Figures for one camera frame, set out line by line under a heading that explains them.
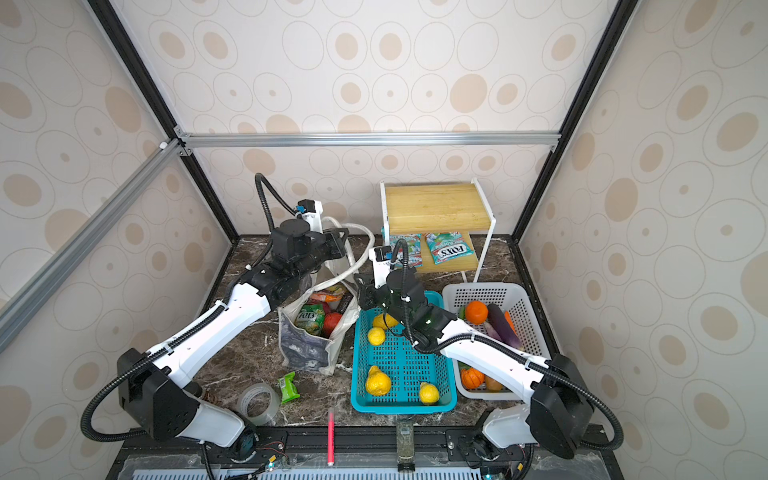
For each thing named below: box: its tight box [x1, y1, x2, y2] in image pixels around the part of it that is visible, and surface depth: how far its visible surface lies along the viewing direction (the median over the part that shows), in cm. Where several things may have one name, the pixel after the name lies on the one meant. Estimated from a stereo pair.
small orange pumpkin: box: [461, 368, 485, 389], surface depth 81 cm
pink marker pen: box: [327, 408, 335, 467], surface depth 76 cm
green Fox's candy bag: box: [425, 232, 475, 265], surface depth 94 cm
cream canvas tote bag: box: [278, 216, 376, 375], surface depth 77 cm
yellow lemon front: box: [419, 382, 440, 406], surface depth 80 cm
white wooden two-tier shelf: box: [380, 178, 497, 283], surface depth 85 cm
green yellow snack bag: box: [295, 303, 325, 336], surface depth 84 cm
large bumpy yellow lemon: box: [366, 365, 392, 396], surface depth 80 cm
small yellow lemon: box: [367, 327, 385, 346], surface depth 90 cm
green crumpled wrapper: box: [278, 371, 301, 404], surface depth 83 cm
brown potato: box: [484, 376, 503, 393], surface depth 81 cm
